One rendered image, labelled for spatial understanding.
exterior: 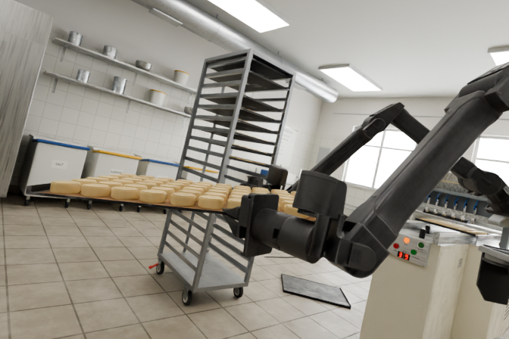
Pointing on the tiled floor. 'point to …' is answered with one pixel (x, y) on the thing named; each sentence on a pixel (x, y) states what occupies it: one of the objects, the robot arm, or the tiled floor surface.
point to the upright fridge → (18, 76)
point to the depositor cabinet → (476, 304)
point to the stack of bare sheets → (314, 290)
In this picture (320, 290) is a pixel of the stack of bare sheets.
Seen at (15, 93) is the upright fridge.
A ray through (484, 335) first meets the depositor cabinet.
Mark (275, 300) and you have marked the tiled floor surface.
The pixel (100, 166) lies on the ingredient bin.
